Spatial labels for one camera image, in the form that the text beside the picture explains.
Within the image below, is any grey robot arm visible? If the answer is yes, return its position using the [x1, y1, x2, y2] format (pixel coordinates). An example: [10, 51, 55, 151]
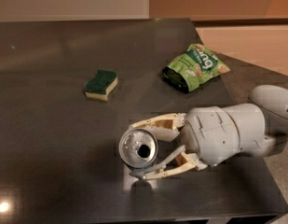
[122, 85, 288, 180]

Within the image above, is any green yellow sponge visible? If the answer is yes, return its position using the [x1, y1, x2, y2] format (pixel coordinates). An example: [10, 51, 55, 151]
[84, 70, 118, 101]

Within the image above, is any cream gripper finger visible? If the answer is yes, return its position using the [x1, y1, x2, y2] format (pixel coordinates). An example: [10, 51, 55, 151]
[130, 113, 186, 142]
[130, 145, 208, 180]

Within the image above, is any silver blue redbull can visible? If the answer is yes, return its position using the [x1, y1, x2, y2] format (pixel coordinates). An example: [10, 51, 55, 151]
[118, 129, 158, 169]

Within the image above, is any green snack bag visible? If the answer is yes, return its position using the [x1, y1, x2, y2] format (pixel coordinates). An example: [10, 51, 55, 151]
[162, 43, 230, 93]

